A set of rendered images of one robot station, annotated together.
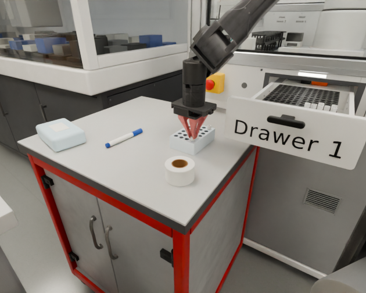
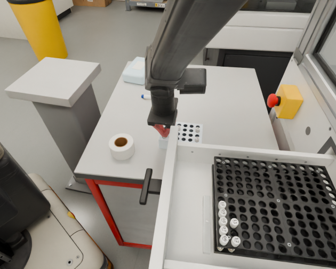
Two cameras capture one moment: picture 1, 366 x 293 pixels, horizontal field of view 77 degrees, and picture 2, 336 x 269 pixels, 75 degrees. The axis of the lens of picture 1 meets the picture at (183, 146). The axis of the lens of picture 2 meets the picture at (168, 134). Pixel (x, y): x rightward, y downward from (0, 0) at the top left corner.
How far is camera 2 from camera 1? 60 cm
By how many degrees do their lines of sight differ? 52
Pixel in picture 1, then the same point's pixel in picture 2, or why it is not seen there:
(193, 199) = (99, 167)
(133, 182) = (106, 129)
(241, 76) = (311, 117)
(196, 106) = (153, 112)
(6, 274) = (74, 124)
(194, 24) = (316, 13)
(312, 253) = not seen: outside the picture
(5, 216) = (64, 100)
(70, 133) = (134, 73)
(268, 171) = not seen: hidden behind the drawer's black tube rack
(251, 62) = (327, 109)
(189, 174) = (114, 153)
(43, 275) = not seen: hidden behind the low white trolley
